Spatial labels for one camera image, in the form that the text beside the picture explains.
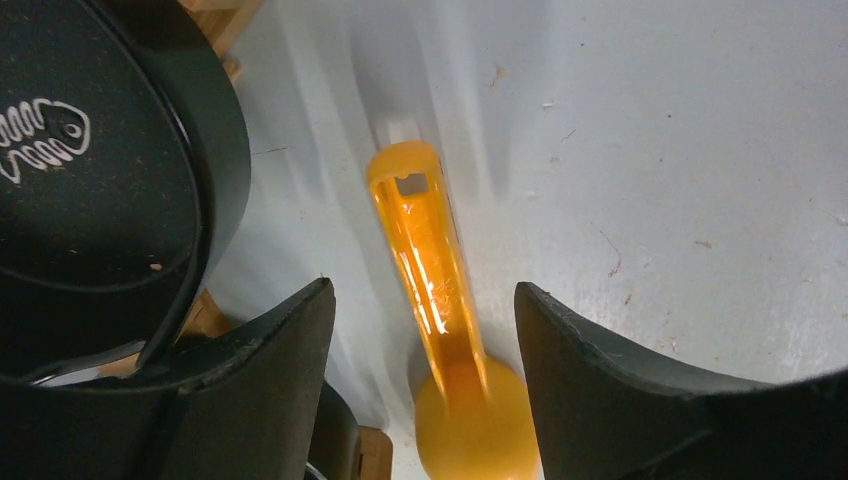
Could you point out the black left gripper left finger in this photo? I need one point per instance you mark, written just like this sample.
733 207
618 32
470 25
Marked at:
239 406

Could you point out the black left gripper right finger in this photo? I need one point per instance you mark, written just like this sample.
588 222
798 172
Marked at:
605 407

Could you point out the yellow plastic food scoop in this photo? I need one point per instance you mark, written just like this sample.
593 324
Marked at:
473 417

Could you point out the black bowl wooden feet far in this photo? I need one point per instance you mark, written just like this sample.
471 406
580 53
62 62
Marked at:
340 448

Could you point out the black bowl wooden feet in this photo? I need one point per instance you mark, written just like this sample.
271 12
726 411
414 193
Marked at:
125 172
340 448

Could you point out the black bowl wooden feet near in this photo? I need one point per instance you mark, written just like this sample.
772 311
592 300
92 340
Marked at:
125 172

